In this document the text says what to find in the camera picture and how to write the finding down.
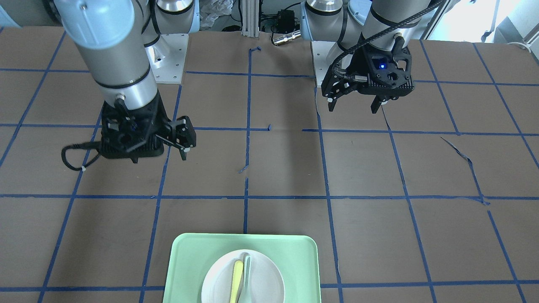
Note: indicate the pale green spoon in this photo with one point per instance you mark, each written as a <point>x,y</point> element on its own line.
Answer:
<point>245,293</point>

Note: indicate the light green tray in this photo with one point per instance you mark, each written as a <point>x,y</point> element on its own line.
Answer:
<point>283,269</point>

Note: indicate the aluminium frame post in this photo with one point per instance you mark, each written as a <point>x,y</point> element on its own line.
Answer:
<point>250,18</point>

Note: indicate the white round plate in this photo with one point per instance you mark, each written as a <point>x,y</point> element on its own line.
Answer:
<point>267,282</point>

